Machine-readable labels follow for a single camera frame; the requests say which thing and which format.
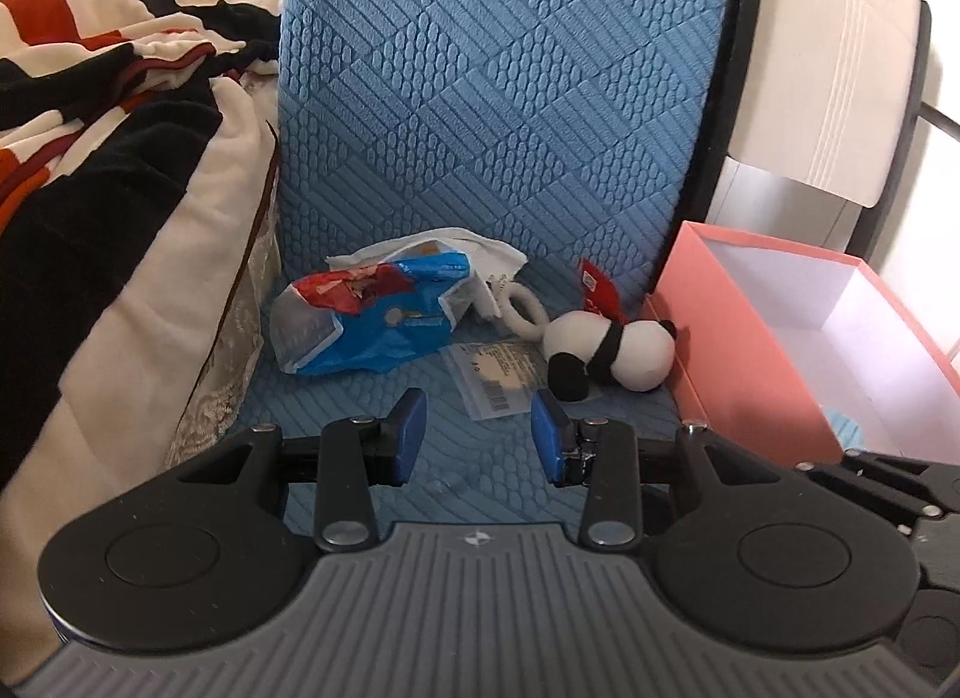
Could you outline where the beige lace cloth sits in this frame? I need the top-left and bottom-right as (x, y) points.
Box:
(163, 161), (287, 468)

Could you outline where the clear plastic packet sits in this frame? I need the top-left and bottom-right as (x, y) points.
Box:
(442, 339), (552, 420)

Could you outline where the blue quilted mattress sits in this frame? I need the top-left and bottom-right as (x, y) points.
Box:
(217, 0), (755, 530)

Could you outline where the pink cardboard box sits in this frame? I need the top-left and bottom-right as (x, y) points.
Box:
(643, 220), (960, 466)

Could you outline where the white ring toy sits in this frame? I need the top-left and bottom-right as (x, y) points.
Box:
(491, 281), (556, 340)

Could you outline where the black metal bed frame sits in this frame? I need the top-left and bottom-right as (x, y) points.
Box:
(847, 0), (960, 256)

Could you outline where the panda plush toy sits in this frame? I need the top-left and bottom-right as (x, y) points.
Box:
(541, 311), (680, 401)

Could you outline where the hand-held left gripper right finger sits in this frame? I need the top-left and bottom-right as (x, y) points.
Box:
(529, 392), (792, 550)

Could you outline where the light blue soft item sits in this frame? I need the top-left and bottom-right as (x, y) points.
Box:
(821, 404), (871, 453)

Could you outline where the blue plastic bag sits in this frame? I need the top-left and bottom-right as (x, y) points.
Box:
(270, 253), (481, 376)

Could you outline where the red black white blanket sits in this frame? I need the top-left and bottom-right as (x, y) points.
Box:
(0, 0), (290, 511)

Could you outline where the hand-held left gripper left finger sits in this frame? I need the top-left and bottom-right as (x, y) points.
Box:
(176, 389), (430, 555)

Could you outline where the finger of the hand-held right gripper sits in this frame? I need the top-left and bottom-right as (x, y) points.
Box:
(796, 447), (960, 519)

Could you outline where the red paper tag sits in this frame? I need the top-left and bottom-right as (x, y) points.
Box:
(576, 259), (627, 324)

